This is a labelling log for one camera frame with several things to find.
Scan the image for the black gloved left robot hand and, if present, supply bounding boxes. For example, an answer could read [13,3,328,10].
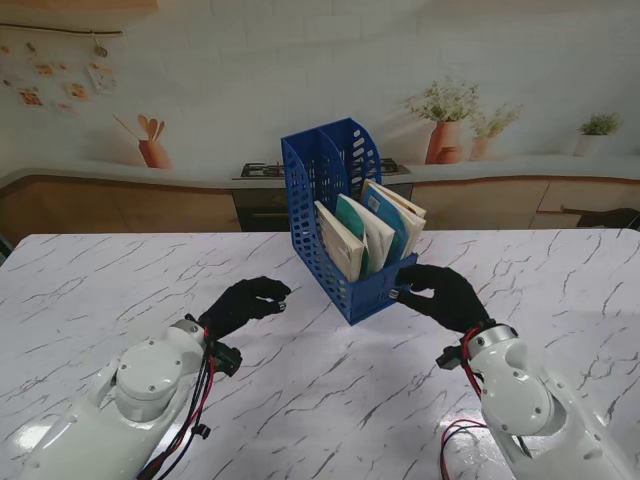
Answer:
[197,276,292,344]

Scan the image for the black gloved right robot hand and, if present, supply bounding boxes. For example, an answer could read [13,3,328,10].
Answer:
[389,263,494,335]

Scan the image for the yellow and white book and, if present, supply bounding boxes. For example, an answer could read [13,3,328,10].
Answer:
[384,185,428,261]

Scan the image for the light blue paperback book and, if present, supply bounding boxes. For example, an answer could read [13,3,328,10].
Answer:
[359,178,427,264]

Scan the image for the teal illustrated paperback book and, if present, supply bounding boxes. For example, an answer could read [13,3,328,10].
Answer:
[333,193,396,277]

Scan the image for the tan paperback book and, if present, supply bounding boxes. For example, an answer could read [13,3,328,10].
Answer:
[312,202,366,282]

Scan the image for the blue plastic file holder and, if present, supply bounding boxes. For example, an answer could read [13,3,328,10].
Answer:
[280,117,419,327]

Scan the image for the printed kitchen backdrop banner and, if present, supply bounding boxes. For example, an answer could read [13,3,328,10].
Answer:
[0,0,640,236]

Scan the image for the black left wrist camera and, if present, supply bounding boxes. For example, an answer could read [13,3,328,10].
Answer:
[213,342,244,377]

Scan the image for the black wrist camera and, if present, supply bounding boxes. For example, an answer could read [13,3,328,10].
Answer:
[213,342,244,377]
[435,345,469,372]

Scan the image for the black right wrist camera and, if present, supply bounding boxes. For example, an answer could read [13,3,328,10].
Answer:
[435,345,469,372]

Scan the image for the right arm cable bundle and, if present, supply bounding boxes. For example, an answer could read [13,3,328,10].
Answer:
[438,329,534,480]

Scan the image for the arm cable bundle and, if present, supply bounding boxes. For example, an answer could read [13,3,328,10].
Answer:
[134,327,221,480]
[438,329,534,480]

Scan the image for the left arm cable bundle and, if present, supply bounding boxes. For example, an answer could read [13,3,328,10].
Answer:
[134,327,221,480]

